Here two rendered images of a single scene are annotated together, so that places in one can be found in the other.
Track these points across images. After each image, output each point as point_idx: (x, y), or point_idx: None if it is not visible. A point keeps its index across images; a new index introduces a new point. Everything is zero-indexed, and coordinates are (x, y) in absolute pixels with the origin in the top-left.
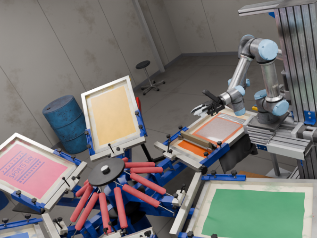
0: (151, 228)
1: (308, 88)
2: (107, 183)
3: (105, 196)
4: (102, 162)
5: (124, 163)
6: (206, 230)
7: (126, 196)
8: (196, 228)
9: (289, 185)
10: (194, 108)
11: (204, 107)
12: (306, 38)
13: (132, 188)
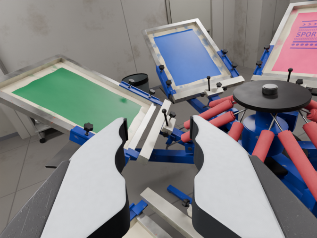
0: (141, 155)
1: None
2: (233, 97)
3: (226, 107)
4: (299, 87)
5: (282, 109)
6: None
7: (249, 143)
8: (150, 237)
9: None
10: (209, 130)
11: (60, 201)
12: None
13: (233, 135)
